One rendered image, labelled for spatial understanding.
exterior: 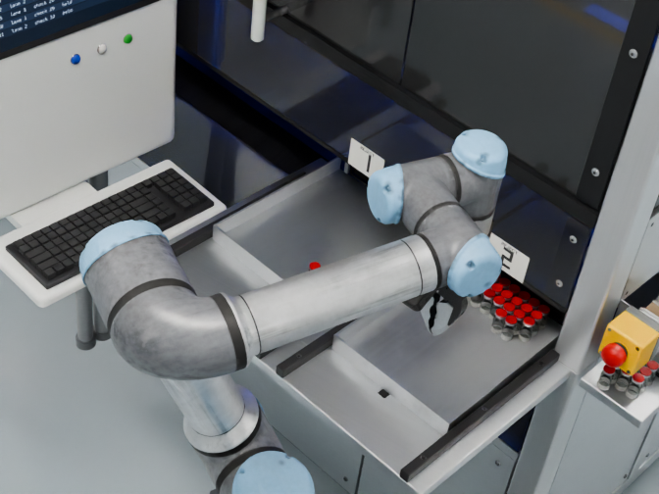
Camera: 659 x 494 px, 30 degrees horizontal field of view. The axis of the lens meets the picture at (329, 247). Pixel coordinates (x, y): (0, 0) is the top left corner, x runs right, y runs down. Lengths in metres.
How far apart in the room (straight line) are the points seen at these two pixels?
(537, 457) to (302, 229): 0.62
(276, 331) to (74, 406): 1.76
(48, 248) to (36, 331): 1.01
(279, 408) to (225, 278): 0.78
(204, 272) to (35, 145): 0.42
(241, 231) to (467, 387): 0.54
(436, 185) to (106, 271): 0.44
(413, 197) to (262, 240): 0.75
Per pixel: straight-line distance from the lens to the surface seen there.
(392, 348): 2.15
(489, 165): 1.66
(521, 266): 2.15
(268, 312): 1.46
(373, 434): 2.02
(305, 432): 2.93
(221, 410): 1.75
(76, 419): 3.16
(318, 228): 2.35
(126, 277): 1.49
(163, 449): 3.09
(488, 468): 2.50
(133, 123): 2.55
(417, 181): 1.62
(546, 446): 2.35
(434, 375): 2.12
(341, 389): 2.08
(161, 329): 1.44
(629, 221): 1.96
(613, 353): 2.07
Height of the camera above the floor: 2.44
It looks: 42 degrees down
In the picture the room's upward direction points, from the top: 8 degrees clockwise
